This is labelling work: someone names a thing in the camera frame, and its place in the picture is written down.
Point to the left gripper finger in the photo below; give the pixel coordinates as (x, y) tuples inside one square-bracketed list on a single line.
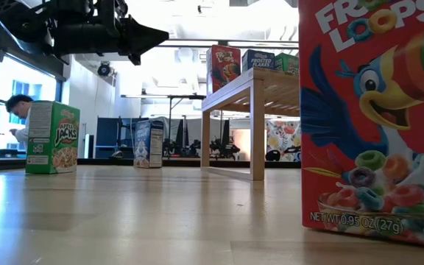
[(142, 37)]

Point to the green Apple Jacks cereal box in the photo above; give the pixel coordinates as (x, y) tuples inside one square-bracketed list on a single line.
[(287, 63), (55, 140)]

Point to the blue Frosted Flakes cereal box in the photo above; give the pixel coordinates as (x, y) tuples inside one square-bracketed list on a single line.
[(258, 60), (147, 145)]

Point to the red Froot Loops cereal box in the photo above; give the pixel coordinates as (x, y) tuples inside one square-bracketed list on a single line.
[(374, 129), (225, 68)]

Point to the wooden slatted shelf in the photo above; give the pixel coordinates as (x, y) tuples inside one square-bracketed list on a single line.
[(257, 129)]

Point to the long ceiling light bar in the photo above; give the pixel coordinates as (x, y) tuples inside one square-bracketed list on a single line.
[(197, 43)]

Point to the black standing table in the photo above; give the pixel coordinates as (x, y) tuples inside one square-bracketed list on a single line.
[(160, 96)]

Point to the person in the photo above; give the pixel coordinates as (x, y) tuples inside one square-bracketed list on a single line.
[(18, 105)]

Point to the blue partition panel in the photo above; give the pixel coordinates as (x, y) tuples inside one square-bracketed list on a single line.
[(107, 136)]

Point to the floral patterned cloth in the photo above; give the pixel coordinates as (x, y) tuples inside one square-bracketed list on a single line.
[(283, 138)]

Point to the black wall-mounted device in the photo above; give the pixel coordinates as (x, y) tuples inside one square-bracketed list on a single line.
[(104, 69)]

